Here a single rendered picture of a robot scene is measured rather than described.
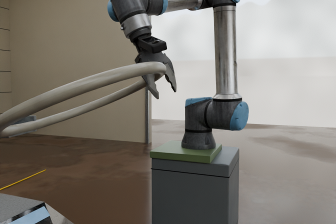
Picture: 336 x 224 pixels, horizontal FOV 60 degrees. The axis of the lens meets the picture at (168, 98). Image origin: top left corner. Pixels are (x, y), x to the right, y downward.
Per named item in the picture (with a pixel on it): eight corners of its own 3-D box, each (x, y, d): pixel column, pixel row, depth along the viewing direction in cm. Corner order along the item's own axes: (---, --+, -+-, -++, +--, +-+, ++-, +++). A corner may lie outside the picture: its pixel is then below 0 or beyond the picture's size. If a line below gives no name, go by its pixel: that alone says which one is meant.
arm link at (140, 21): (150, 10, 89) (120, 19, 86) (156, 25, 89) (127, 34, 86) (144, 22, 97) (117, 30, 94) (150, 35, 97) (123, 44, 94)
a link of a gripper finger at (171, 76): (177, 89, 96) (161, 66, 96) (183, 86, 90) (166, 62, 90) (170, 94, 95) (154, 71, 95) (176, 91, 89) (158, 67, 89)
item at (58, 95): (-62, 154, 63) (-67, 142, 63) (64, 123, 111) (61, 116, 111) (137, 65, 53) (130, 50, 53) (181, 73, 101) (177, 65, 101)
